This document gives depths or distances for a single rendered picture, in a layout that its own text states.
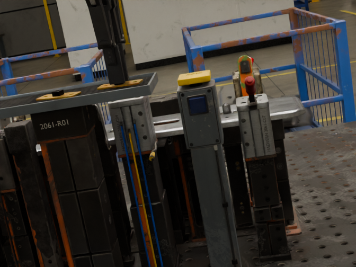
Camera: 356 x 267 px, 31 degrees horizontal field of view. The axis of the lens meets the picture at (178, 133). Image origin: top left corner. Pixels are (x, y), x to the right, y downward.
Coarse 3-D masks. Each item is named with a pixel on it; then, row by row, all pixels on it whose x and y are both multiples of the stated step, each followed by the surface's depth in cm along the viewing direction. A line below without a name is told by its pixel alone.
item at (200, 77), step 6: (198, 72) 122; (204, 72) 120; (210, 72) 122; (180, 78) 118; (186, 78) 117; (192, 78) 117; (198, 78) 117; (204, 78) 117; (210, 78) 118; (180, 84) 118; (186, 84) 118; (192, 84) 119; (198, 84) 119
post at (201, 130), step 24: (192, 96) 117; (216, 96) 119; (192, 120) 119; (216, 120) 119; (192, 144) 120; (216, 144) 120; (216, 168) 122; (216, 192) 123; (216, 216) 124; (216, 240) 125; (216, 264) 127; (240, 264) 127
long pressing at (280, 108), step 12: (288, 96) 161; (276, 108) 152; (288, 108) 149; (300, 108) 147; (156, 120) 161; (168, 120) 159; (180, 120) 156; (228, 120) 147; (108, 132) 157; (156, 132) 149; (168, 132) 148; (180, 132) 148
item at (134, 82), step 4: (136, 80) 124; (140, 80) 123; (104, 84) 125; (108, 84) 125; (112, 84) 124; (116, 84) 122; (120, 84) 122; (124, 84) 121; (128, 84) 121; (132, 84) 120; (136, 84) 120; (100, 88) 122; (104, 88) 122
